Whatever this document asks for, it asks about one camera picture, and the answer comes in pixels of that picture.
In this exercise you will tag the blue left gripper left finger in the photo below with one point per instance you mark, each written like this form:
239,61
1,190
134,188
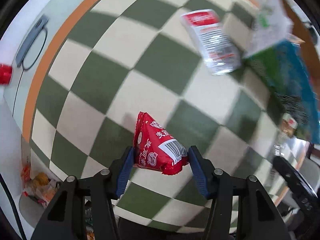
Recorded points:
107,185

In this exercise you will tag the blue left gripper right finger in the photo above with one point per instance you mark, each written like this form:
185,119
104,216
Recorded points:
215,185

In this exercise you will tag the small red snack packet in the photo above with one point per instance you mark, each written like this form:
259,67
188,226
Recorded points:
156,149

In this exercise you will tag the red white snack sachet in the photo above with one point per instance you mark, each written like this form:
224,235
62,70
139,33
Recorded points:
218,52

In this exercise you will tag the snack bin under table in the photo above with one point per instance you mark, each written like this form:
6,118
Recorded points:
38,181

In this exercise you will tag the clear small sauce sachet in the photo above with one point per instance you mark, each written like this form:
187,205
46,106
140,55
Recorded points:
288,125

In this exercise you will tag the open cardboard milk box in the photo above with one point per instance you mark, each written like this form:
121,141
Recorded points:
279,53

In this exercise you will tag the red soda can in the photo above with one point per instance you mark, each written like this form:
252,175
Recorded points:
5,74

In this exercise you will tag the blue-grey smartphone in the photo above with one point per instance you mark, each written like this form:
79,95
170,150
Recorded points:
39,26

